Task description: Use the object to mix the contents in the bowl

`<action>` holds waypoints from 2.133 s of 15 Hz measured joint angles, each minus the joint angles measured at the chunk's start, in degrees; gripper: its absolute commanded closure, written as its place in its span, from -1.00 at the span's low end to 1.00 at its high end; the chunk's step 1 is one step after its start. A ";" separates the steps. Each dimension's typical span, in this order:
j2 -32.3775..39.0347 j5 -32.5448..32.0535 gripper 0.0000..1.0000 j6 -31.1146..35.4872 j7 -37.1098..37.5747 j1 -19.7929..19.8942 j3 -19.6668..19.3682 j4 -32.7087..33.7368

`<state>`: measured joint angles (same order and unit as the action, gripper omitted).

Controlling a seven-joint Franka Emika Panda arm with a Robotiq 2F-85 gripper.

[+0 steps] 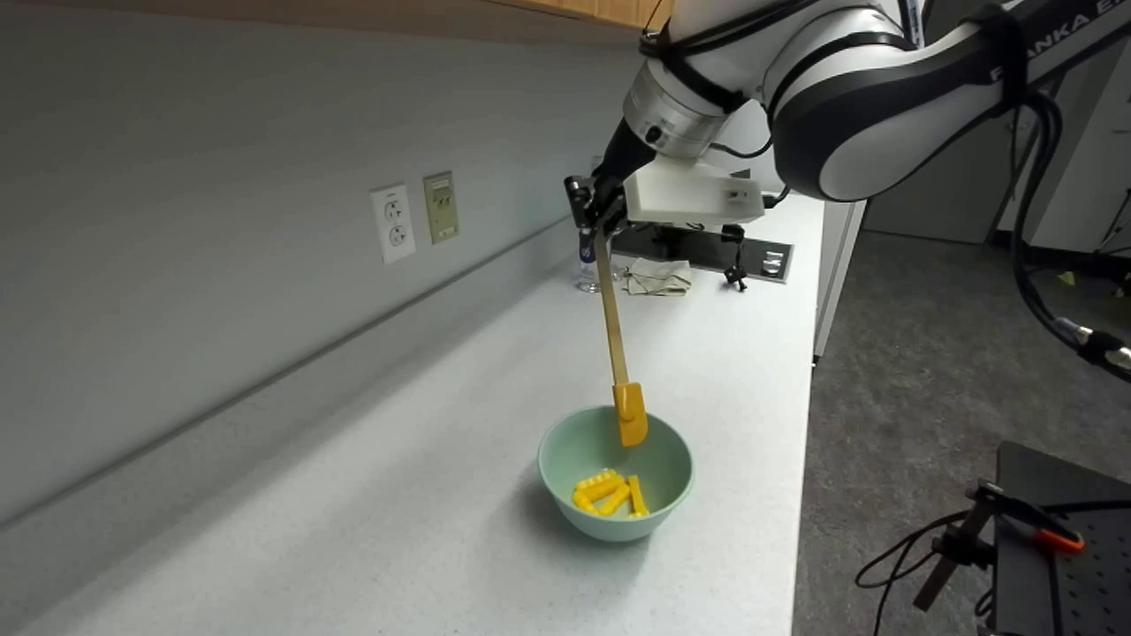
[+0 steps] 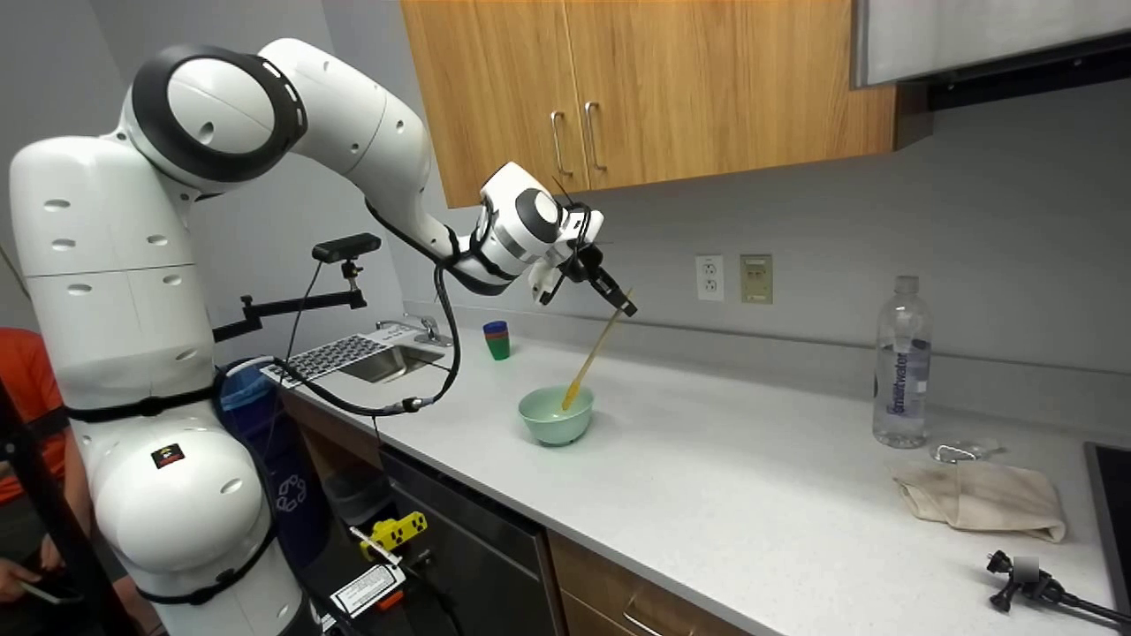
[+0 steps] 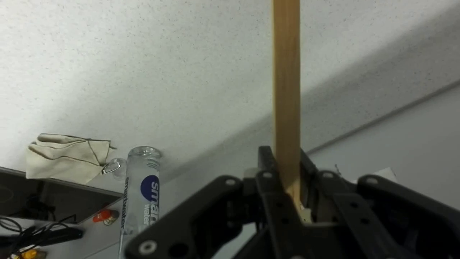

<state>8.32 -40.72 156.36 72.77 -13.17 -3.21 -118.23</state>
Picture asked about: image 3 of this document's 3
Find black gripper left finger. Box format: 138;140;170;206
124;146;314;259

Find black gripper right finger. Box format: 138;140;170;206
299;149;460;259

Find wooden spoon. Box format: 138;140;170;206
272;0;319;226

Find clear plastic water bottle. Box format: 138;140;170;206
118;146;164;248

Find beige cloth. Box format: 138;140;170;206
25;133;118;186

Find orange clamp handle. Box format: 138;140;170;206
91;208;121;228

